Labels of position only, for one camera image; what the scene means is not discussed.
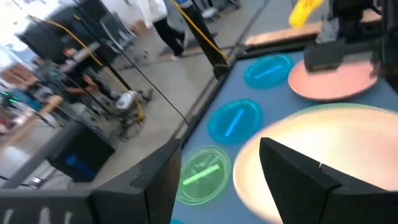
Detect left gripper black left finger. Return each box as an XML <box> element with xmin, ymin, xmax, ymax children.
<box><xmin>91</xmin><ymin>139</ymin><xmax>182</xmax><ymax>224</ymax></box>

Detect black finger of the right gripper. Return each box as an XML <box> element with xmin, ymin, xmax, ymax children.
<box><xmin>371</xmin><ymin>49</ymin><xmax>388</xmax><ymax>77</ymax></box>
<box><xmin>303</xmin><ymin>39</ymin><xmax>346</xmax><ymax>72</ymax></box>

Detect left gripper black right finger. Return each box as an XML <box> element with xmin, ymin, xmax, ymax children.
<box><xmin>260</xmin><ymin>138</ymin><xmax>398</xmax><ymax>224</ymax></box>

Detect pink plastic plate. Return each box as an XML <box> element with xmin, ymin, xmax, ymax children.
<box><xmin>287</xmin><ymin>58</ymin><xmax>379</xmax><ymax>102</ymax></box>

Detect peach plastic plate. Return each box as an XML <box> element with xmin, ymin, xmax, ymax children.
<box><xmin>233</xmin><ymin>103</ymin><xmax>398</xmax><ymax>224</ymax></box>

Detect small translucent blue plate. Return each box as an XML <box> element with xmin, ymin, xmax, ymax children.
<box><xmin>243</xmin><ymin>53</ymin><xmax>294</xmax><ymax>90</ymax></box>
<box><xmin>207</xmin><ymin>98</ymin><xmax>264</xmax><ymax>146</ymax></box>

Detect small translucent green plate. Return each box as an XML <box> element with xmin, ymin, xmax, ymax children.
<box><xmin>177</xmin><ymin>144</ymin><xmax>231</xmax><ymax>206</ymax></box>

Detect yellow plastic sign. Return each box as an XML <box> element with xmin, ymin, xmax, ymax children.
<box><xmin>288</xmin><ymin>0</ymin><xmax>325</xmax><ymax>29</ymax></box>

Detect black computer tower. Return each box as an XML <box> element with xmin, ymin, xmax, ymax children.
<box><xmin>45</xmin><ymin>124</ymin><xmax>116</xmax><ymax>184</ymax></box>

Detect white box device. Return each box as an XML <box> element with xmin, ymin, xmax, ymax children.
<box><xmin>115</xmin><ymin>89</ymin><xmax>140</xmax><ymax>112</ymax></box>

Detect person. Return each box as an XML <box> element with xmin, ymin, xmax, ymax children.
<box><xmin>30</xmin><ymin>58</ymin><xmax>100</xmax><ymax>105</ymax></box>
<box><xmin>138</xmin><ymin>0</ymin><xmax>189</xmax><ymax>60</ymax></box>

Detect wooden desk top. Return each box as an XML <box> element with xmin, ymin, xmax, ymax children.
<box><xmin>0</xmin><ymin>95</ymin><xmax>65</xmax><ymax>150</ymax></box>

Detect white tube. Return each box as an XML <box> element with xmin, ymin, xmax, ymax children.
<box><xmin>71</xmin><ymin>42</ymin><xmax>102</xmax><ymax>63</ymax></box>

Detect grey equipment cart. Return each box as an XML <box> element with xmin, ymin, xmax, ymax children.
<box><xmin>99</xmin><ymin>12</ymin><xmax>137</xmax><ymax>54</ymax></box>

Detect cardboard box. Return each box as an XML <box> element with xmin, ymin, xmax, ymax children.
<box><xmin>0</xmin><ymin>63</ymin><xmax>35</xmax><ymax>91</ymax></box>

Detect black equipment cabinet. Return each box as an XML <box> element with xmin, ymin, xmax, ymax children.
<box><xmin>18</xmin><ymin>0</ymin><xmax>137</xmax><ymax>66</ymax></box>

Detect wooden mount board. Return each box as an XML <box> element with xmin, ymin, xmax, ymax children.
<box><xmin>244</xmin><ymin>8</ymin><xmax>384</xmax><ymax>47</ymax></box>

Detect black floor cable tangle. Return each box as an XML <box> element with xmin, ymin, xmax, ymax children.
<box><xmin>118</xmin><ymin>105</ymin><xmax>147</xmax><ymax>141</ymax></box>

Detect black table edge rail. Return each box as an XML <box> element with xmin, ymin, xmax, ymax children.
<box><xmin>169</xmin><ymin>37</ymin><xmax>315</xmax><ymax>150</ymax></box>

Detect thin black hanging cable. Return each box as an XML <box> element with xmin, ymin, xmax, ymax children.
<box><xmin>120</xmin><ymin>52</ymin><xmax>189</xmax><ymax>124</ymax></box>

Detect grey desk frame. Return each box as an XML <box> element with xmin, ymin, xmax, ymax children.
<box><xmin>0</xmin><ymin>119</ymin><xmax>86</xmax><ymax>190</ymax></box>

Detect black frame post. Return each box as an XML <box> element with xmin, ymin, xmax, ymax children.
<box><xmin>182</xmin><ymin>0</ymin><xmax>233</xmax><ymax>80</ymax></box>

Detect thin yellow cable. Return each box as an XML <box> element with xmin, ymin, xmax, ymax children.
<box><xmin>46</xmin><ymin>18</ymin><xmax>146</xmax><ymax>122</ymax></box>

